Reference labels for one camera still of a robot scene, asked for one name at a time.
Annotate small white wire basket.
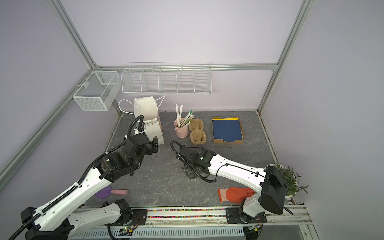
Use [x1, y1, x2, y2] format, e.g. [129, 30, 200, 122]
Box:
[73, 71, 121, 112]

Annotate wrapped straws bundle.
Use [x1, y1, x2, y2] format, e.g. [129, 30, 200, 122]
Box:
[175, 103, 196, 128]

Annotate cardboard napkin tray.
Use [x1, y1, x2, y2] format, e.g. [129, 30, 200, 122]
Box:
[211, 116, 245, 145]

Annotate pink metal straw bucket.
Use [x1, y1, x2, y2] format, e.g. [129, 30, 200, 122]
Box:
[174, 120, 189, 139]

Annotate potted green plant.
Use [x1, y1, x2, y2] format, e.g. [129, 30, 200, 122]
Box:
[269, 164, 309, 199]

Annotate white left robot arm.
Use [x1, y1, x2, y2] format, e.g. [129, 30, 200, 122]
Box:
[10, 134, 159, 240]

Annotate blue napkin stack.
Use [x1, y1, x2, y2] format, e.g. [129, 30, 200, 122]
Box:
[212, 118, 244, 142]

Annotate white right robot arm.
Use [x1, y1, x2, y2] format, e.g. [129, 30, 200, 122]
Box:
[174, 146, 288, 224]

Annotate stacked pulp cup carriers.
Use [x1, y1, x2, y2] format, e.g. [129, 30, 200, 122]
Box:
[189, 119, 207, 145]

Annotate red rubber glove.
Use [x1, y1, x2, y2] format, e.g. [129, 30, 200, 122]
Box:
[218, 187, 256, 204]

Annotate white cartoon gift bag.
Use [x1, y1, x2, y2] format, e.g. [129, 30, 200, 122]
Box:
[118, 95, 166, 145]

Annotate purple pink spatula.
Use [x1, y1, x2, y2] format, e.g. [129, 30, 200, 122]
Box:
[95, 186, 130, 199]

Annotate long white wire basket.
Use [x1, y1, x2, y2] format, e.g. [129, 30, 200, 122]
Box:
[121, 62, 212, 95]

